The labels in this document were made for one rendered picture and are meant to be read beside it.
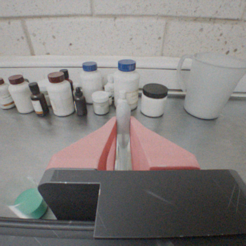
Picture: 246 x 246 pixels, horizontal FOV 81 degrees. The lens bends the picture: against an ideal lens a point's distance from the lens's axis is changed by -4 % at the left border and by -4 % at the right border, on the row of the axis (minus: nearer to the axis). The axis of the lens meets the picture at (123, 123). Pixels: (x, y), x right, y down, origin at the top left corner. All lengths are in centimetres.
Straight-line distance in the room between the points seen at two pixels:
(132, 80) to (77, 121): 18
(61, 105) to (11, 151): 15
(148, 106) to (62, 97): 22
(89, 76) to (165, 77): 25
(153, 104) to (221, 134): 18
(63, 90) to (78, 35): 21
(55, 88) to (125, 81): 17
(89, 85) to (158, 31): 27
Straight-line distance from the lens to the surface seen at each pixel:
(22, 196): 28
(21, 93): 48
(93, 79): 44
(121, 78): 39
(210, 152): 37
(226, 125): 48
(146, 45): 54
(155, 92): 39
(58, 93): 41
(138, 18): 53
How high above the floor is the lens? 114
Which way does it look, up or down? 38 degrees down
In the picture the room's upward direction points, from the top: 1 degrees clockwise
